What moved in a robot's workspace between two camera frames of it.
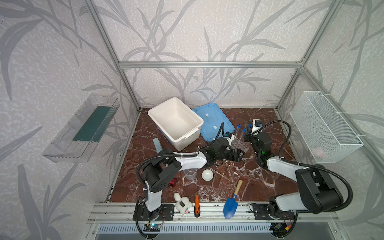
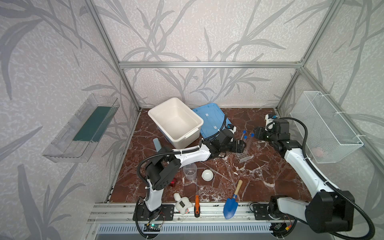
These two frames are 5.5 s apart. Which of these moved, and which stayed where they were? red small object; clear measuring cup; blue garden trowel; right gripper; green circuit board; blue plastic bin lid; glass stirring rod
Moved: right gripper
Stayed: green circuit board; glass stirring rod; clear measuring cup; blue plastic bin lid; blue garden trowel; red small object
